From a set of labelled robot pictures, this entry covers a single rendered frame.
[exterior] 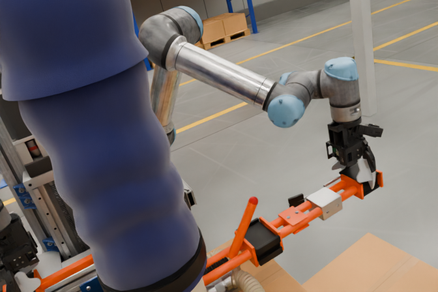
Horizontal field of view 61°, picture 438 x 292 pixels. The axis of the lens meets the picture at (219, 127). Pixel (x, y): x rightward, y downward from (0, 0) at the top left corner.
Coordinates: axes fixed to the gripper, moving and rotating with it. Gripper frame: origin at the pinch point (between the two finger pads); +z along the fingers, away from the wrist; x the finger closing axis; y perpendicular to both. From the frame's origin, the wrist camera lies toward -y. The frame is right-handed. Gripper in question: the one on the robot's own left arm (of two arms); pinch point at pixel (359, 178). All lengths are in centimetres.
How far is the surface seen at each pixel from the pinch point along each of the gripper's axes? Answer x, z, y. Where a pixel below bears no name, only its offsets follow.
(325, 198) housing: 1.4, -1.5, 13.9
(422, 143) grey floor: -110, 108, -181
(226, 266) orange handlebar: 2.9, -1.0, 45.9
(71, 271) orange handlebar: -25, -1, 78
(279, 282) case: 3.3, 12.9, 33.7
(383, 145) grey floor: -132, 107, -161
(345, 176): -1.0, -2.3, 3.9
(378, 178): 3.7, 0.0, -3.2
